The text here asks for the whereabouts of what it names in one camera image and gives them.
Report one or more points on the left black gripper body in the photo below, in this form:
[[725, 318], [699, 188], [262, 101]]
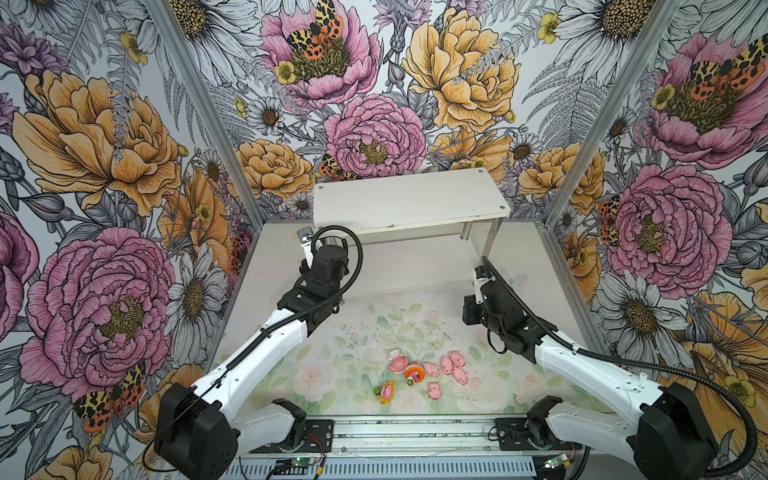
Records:
[[305, 269]]

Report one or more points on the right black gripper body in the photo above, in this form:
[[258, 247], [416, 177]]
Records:
[[477, 314]]

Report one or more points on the pink white hooded toy figure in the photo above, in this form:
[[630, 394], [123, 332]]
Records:
[[398, 363]]

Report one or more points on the pink toy with yellow flower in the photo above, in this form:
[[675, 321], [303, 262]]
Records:
[[385, 392]]

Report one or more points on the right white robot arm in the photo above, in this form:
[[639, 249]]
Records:
[[662, 431]]

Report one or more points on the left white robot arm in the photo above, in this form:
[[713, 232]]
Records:
[[197, 432]]

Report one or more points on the white two-tier shelf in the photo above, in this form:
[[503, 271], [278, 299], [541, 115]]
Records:
[[408, 202]]

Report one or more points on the small pink pig toy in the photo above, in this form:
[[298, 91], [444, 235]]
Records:
[[431, 370], [434, 391], [446, 365], [460, 376], [457, 359]]

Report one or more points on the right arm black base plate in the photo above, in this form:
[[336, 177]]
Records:
[[523, 434]]

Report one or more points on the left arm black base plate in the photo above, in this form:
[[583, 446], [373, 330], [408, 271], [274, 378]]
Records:
[[310, 436]]

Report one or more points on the aluminium front rail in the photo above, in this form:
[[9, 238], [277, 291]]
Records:
[[423, 435]]

